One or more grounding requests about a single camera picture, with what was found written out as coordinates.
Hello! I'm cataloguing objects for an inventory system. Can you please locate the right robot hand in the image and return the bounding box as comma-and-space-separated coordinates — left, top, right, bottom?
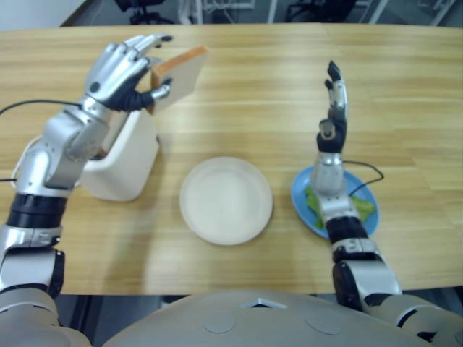
316, 60, 349, 155

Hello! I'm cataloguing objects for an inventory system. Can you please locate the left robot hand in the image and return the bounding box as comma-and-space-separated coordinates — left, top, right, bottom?
85, 33, 174, 113

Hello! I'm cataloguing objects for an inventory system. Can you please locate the bread slice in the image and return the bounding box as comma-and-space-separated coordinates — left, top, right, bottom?
149, 46, 210, 116

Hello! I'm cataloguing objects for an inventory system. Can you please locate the blue plate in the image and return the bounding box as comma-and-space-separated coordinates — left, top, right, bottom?
291, 166, 381, 241

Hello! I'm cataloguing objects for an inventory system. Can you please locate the black office chair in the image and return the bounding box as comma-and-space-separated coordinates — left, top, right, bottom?
116, 0, 175, 26
284, 0, 363, 24

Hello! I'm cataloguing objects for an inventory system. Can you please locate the green lettuce leaf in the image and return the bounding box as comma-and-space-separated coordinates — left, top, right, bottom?
305, 185, 378, 231

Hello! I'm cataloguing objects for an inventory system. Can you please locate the cream toaster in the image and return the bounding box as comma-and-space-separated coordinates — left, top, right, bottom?
80, 108, 161, 202

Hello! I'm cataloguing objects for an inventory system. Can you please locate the white plate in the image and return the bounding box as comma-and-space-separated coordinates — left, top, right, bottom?
179, 155, 275, 247

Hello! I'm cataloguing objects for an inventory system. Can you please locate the robot body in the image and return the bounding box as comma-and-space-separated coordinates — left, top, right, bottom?
103, 288, 433, 347

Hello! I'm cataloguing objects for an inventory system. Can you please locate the black cable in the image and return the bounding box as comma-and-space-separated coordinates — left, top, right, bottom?
341, 160, 385, 198
0, 99, 83, 183

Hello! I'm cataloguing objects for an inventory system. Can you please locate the white cord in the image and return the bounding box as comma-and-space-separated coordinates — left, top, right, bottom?
9, 137, 38, 189

